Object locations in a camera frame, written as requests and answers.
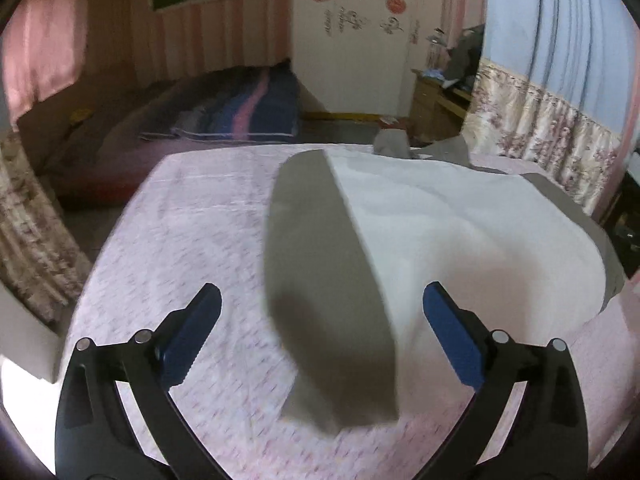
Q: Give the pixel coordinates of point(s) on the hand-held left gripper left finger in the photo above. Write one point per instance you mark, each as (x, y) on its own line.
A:
(192, 330)

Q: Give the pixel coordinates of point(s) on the pink window curtain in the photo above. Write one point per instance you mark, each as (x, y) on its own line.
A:
(45, 45)

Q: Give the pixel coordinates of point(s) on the white and grey garment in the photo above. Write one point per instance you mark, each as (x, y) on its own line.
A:
(450, 220)

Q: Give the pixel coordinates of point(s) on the dark cabinet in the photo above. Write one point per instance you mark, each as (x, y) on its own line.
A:
(627, 220)

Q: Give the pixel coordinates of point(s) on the white wardrobe with red decals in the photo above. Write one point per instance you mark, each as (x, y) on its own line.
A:
(350, 60)

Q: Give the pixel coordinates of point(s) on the striped blue pink blanket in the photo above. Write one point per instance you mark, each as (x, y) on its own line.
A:
(250, 105)

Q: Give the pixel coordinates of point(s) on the dark bed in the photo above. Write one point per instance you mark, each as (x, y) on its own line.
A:
(110, 140)

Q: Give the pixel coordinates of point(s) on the dark bag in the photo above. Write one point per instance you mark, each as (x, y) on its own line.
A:
(465, 55)

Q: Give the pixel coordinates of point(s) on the beige floral curtain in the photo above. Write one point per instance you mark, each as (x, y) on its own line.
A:
(30, 240)

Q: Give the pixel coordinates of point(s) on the wooden side cabinet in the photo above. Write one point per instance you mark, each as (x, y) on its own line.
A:
(430, 105)

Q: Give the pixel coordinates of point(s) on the blue floral curtain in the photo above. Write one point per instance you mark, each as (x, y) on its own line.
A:
(550, 35)

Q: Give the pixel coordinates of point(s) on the white box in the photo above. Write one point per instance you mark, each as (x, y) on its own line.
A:
(25, 340)

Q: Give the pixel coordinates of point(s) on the pink patterned bed cover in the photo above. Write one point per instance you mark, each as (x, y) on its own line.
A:
(175, 235)

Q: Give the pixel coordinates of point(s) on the yellow item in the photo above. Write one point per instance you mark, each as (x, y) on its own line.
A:
(81, 115)

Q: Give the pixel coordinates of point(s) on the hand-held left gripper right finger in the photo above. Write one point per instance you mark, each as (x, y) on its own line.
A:
(452, 335)

